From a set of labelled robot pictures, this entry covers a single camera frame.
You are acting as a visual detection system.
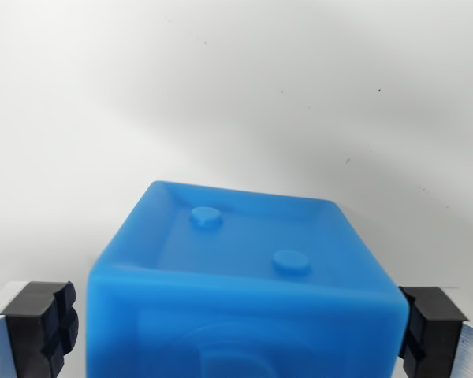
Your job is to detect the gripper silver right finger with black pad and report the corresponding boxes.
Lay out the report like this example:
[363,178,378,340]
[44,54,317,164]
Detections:
[397,285,473,378]

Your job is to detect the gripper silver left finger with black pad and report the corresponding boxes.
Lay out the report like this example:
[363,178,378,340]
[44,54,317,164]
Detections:
[0,280,80,378]

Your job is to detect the blue soft cube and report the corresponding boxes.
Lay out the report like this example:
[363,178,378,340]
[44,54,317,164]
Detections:
[85,180,411,378]

